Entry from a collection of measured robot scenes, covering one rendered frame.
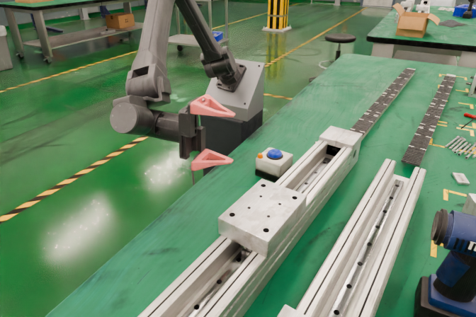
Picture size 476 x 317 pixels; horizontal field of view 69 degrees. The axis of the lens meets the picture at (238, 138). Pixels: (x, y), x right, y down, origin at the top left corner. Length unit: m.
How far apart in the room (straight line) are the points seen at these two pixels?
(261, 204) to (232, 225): 0.08
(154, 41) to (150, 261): 0.47
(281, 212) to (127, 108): 0.35
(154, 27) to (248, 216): 0.47
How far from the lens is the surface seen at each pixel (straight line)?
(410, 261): 0.84
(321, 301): 0.61
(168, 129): 0.68
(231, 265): 0.68
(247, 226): 0.65
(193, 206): 0.90
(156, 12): 0.88
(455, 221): 0.61
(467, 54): 3.18
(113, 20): 6.79
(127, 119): 0.65
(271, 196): 0.72
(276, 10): 7.43
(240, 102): 1.33
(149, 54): 0.77
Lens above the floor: 1.34
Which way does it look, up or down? 28 degrees down
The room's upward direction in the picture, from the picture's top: straight up
